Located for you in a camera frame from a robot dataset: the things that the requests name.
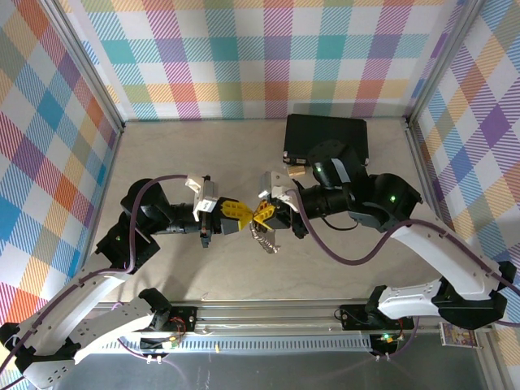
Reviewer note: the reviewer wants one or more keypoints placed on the aluminium corner post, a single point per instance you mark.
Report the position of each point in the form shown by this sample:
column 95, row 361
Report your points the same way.
column 443, row 61
column 87, row 67

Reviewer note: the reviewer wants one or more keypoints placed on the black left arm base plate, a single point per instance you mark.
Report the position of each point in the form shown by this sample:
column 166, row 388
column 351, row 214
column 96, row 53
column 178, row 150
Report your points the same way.
column 191, row 313

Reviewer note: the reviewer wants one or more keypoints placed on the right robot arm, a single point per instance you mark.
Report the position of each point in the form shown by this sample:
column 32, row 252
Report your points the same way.
column 447, row 252

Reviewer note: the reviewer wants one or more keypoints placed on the aluminium side rail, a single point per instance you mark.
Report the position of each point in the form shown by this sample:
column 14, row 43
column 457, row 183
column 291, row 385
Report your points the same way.
column 422, row 162

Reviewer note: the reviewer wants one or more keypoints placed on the colourful picture card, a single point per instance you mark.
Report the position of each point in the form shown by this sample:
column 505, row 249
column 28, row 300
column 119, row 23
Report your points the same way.
column 457, row 336

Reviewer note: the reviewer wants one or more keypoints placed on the small wooden block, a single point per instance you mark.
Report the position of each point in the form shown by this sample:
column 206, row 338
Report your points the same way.
column 297, row 170

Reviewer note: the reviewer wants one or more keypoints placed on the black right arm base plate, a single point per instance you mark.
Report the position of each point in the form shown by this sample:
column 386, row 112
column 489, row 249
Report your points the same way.
column 353, row 317

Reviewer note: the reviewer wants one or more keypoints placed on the black hard case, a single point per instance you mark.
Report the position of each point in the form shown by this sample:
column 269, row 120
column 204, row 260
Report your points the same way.
column 300, row 134

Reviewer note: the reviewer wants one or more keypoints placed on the small black controller board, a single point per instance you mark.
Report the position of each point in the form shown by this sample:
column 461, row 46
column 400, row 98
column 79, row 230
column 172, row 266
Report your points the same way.
column 384, row 343
column 156, row 344

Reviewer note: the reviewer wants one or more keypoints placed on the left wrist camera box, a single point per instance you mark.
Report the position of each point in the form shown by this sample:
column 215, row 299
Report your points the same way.
column 207, row 197

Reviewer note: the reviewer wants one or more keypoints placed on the silver keyring plate with rings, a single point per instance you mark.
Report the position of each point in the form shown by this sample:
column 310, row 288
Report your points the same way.
column 264, row 239

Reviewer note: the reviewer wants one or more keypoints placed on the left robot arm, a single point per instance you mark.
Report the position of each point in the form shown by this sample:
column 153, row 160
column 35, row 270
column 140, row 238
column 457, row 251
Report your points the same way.
column 73, row 300

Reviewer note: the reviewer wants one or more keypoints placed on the aluminium frame rail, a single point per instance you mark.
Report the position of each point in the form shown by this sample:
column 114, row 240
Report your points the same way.
column 264, row 321

